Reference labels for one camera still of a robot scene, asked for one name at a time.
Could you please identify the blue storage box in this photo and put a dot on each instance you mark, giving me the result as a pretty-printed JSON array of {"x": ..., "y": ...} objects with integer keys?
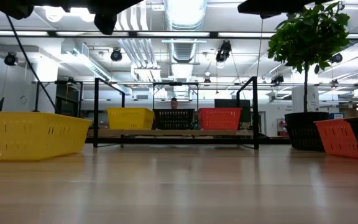
[{"x": 336, "y": 116}]

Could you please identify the black hanging ceiling spotlight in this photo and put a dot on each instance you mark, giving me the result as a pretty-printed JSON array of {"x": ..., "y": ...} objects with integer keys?
[
  {"x": 116, "y": 55},
  {"x": 278, "y": 79},
  {"x": 10, "y": 59},
  {"x": 336, "y": 58},
  {"x": 224, "y": 51}
]

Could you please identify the yellow plastic slotted basket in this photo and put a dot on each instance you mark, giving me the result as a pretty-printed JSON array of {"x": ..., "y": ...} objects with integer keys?
[
  {"x": 26, "y": 137},
  {"x": 129, "y": 119}
]

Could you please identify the white column with poster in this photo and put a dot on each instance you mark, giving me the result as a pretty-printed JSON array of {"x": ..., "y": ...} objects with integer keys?
[{"x": 312, "y": 99}]

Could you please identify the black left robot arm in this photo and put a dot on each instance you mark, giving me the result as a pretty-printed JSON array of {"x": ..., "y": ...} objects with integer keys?
[{"x": 5, "y": 7}]

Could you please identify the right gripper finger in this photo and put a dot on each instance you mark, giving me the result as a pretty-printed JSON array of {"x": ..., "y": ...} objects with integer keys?
[{"x": 259, "y": 7}]

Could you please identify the large round ceiling duct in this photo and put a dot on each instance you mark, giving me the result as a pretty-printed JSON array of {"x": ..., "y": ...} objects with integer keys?
[{"x": 185, "y": 15}]

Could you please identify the black computer monitor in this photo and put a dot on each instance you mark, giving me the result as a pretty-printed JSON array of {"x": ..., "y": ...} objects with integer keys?
[{"x": 228, "y": 103}]

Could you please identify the person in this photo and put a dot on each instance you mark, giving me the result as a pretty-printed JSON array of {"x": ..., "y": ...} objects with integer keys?
[{"x": 174, "y": 103}]

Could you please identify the black frame LED light bar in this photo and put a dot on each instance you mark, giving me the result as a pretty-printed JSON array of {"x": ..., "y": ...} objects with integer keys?
[{"x": 132, "y": 34}]

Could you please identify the red plastic slotted basket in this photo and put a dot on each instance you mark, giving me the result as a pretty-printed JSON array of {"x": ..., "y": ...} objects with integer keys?
[
  {"x": 219, "y": 119},
  {"x": 337, "y": 138}
]

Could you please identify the potted green tree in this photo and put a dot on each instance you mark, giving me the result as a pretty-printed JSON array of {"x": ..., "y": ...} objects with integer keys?
[{"x": 309, "y": 37}]

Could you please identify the black frame wooden shelf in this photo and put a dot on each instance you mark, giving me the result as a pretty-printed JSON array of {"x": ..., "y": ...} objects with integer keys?
[{"x": 172, "y": 133}]

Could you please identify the black background metal frame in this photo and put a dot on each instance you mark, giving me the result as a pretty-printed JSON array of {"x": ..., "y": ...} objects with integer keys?
[{"x": 70, "y": 102}]

